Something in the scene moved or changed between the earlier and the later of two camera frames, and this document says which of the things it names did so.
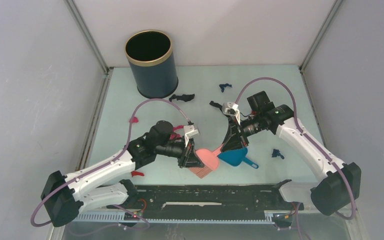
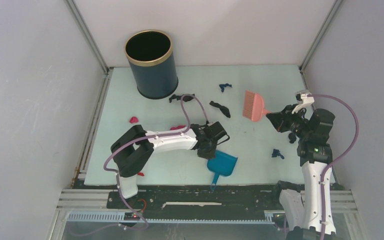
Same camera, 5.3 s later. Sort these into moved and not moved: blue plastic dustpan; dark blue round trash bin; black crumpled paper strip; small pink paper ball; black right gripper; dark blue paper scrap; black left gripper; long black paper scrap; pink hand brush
Moved: pink hand brush; black left gripper; blue plastic dustpan; black right gripper
Not moved: dark blue paper scrap; small pink paper ball; black crumpled paper strip; long black paper scrap; dark blue round trash bin
